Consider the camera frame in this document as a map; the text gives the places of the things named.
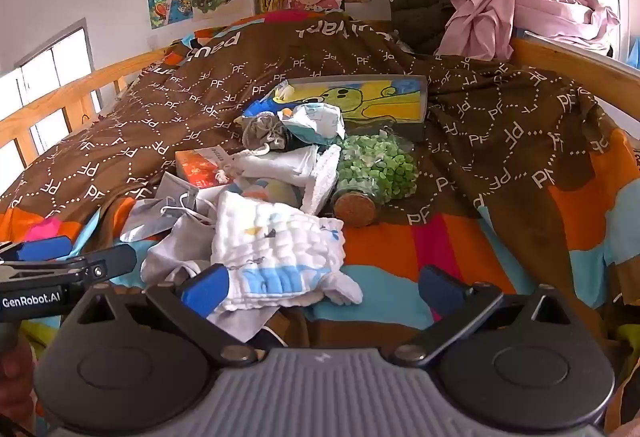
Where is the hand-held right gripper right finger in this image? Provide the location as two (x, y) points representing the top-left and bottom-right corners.
(390, 264), (586, 368)

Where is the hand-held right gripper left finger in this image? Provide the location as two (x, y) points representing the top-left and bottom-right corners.
(62, 264), (261, 368)

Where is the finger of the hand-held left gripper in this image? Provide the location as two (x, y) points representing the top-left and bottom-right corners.
(0, 244), (138, 286)
(0, 235), (73, 263)

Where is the grey face mask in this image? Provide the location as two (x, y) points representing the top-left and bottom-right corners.
(120, 174), (221, 243)

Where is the white muslin cloth blue band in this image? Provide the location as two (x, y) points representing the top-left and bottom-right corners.
(202, 190), (363, 318)

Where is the white cloth bag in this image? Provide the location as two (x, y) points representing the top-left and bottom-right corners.
(220, 144), (321, 185)

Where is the grey box with cartoon drawing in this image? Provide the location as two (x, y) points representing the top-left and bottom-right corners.
(272, 76), (428, 143)

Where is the person's left hand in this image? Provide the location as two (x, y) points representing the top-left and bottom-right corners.
(0, 342), (37, 418)

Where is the pale grey cloth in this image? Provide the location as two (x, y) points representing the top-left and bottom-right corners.
(140, 214), (226, 288)

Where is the orange red box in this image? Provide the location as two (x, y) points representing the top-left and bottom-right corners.
(175, 147), (236, 188)

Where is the cork-lidded jar of green candy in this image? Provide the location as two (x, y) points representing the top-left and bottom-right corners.
(330, 130), (418, 230)

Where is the brown printed blanket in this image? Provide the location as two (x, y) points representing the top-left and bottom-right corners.
(0, 10), (640, 368)

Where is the white terry towel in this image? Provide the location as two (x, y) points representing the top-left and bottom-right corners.
(300, 144), (343, 215)

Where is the window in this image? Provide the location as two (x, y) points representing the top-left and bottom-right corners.
(0, 17), (106, 163)

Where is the blue plastic bag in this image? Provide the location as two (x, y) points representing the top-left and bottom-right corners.
(245, 98), (281, 118)

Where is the white and blue packet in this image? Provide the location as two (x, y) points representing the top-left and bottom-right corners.
(282, 103), (347, 143)

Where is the pink cloth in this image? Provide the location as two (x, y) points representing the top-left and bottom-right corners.
(435, 0), (623, 63)

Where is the wooden bed frame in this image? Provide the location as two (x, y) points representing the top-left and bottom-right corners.
(0, 36), (640, 178)

